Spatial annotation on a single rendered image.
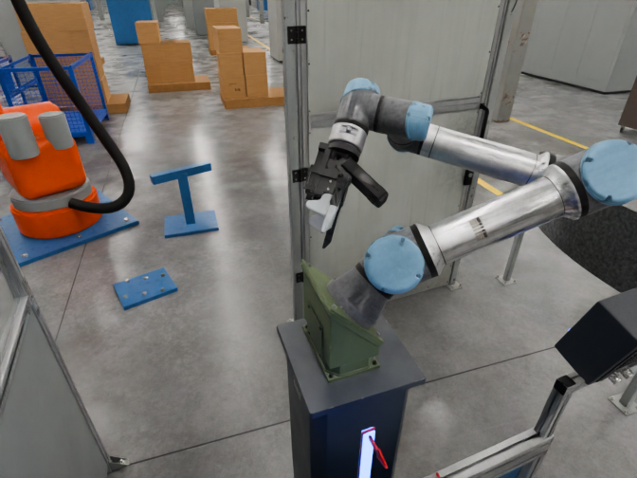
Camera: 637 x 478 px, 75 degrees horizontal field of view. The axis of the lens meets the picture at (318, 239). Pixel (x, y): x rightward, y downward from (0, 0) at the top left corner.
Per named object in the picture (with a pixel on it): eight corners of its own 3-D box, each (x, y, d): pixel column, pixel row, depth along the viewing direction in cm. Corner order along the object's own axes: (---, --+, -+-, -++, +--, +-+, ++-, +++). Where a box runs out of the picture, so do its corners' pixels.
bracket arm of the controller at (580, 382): (563, 396, 94) (567, 388, 93) (552, 386, 97) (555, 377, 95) (633, 365, 102) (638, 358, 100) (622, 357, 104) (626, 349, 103)
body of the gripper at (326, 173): (304, 202, 87) (320, 152, 90) (343, 213, 87) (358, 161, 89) (302, 191, 80) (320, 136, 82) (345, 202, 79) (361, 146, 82)
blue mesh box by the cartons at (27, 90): (22, 148, 539) (-10, 67, 487) (50, 122, 643) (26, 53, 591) (94, 143, 557) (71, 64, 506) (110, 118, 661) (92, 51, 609)
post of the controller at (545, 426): (542, 439, 103) (568, 387, 93) (533, 429, 105) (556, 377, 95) (552, 435, 104) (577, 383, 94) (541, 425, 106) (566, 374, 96)
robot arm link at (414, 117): (432, 115, 91) (384, 105, 94) (436, 99, 81) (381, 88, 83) (423, 150, 92) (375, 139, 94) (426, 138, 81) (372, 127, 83)
